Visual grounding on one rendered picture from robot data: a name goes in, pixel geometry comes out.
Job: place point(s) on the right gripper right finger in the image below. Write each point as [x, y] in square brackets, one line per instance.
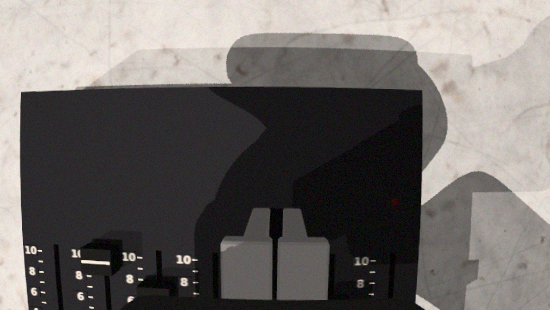
[302, 263]

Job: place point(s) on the black lighting desk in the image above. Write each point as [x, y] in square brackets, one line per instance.
[148, 182]

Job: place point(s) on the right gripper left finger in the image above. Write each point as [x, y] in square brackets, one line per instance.
[248, 262]

